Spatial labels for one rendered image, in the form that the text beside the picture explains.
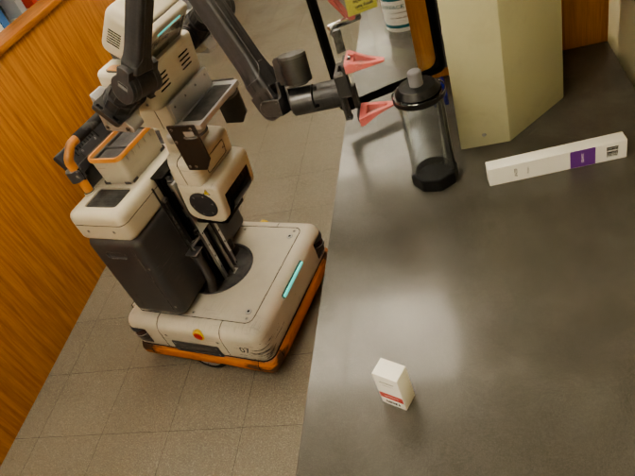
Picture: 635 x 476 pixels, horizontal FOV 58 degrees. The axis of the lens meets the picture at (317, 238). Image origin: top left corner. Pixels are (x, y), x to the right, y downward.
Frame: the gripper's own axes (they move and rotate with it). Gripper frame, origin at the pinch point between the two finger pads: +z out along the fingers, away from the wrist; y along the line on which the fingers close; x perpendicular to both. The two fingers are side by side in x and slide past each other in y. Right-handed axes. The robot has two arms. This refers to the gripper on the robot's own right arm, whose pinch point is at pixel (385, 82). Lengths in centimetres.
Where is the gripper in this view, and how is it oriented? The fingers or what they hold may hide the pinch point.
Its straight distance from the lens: 119.6
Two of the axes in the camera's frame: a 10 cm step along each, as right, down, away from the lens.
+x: 1.2, -6.7, 7.4
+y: -2.9, -7.3, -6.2
